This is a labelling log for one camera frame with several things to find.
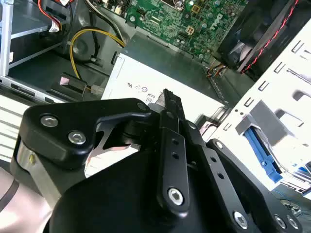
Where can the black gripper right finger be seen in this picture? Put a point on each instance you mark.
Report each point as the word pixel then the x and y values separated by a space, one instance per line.
pixel 230 184

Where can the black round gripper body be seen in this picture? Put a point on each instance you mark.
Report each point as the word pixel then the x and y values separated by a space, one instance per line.
pixel 116 194

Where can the hard disk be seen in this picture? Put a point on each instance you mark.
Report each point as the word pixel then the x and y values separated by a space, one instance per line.
pixel 264 155

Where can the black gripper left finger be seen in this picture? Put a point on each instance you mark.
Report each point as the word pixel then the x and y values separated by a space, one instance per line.
pixel 60 126

